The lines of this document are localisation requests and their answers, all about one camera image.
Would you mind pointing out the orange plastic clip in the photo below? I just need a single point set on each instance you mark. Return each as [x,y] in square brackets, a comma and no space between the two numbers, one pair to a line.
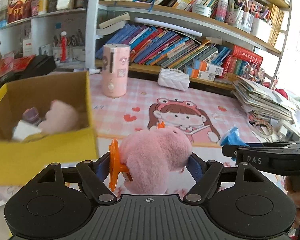
[115,167]

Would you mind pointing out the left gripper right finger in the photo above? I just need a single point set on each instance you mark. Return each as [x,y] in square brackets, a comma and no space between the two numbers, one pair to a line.
[206,175]

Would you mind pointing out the white bookshelf frame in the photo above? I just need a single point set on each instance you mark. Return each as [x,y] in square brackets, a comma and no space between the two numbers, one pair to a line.
[74,31]

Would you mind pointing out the yellow cardboard box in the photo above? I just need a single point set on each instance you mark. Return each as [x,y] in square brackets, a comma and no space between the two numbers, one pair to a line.
[20,161]

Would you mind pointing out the red paper sheets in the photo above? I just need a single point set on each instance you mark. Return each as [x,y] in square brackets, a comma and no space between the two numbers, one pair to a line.
[8,65]

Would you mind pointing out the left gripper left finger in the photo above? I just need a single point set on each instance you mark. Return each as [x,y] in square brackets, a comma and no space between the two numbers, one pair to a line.
[92,175]

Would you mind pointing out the orange white box upper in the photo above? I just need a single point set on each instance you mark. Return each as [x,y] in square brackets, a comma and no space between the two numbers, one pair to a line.
[207,67]

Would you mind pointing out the stack of magazines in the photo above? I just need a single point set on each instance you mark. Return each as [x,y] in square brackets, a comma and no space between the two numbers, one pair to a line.
[262,102]

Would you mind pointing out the pink cartoon table mat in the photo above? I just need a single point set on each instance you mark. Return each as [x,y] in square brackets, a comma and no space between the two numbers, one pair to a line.
[204,118]

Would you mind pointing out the purple bottle in box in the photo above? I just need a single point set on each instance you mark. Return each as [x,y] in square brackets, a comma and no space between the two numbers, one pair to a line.
[32,116]

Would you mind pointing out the orange white box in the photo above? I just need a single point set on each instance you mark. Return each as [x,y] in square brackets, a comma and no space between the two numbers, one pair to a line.
[207,67]
[195,73]

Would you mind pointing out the roll of tape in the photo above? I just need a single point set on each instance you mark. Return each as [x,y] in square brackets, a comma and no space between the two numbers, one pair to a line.
[263,129]

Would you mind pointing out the row of leaning books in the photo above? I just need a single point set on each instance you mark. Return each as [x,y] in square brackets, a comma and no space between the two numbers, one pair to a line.
[166,48]

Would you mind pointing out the orange white box lower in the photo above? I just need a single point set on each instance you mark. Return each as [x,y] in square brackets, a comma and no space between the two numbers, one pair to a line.
[195,73]

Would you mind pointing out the blue plastic toy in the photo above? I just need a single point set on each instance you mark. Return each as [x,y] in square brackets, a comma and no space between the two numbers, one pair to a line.
[230,142]

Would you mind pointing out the pink cylindrical humidifier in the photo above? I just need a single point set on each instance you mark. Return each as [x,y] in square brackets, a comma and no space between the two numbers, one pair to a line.
[115,69]

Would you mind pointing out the red fortune god bag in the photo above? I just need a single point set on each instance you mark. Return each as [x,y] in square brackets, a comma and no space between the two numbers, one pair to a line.
[18,10]

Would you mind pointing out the white charger plug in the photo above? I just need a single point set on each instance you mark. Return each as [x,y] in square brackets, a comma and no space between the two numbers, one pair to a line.
[24,130]

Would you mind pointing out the white quilted handbag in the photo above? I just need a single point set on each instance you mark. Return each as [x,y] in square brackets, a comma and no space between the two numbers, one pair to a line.
[174,79]

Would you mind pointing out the white power strip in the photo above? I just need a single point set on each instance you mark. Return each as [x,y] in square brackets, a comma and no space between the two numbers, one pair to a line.
[286,131]

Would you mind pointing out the red book set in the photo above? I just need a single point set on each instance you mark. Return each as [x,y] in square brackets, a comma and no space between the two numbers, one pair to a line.
[237,60]

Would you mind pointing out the pink plush toy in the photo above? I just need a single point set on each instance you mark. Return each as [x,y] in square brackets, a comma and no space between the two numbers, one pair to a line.
[177,149]

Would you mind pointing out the pink plush in box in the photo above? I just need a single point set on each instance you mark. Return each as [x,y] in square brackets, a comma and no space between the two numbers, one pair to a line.
[61,118]

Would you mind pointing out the person's right hand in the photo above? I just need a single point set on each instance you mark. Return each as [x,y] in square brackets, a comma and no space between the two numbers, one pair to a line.
[297,204]

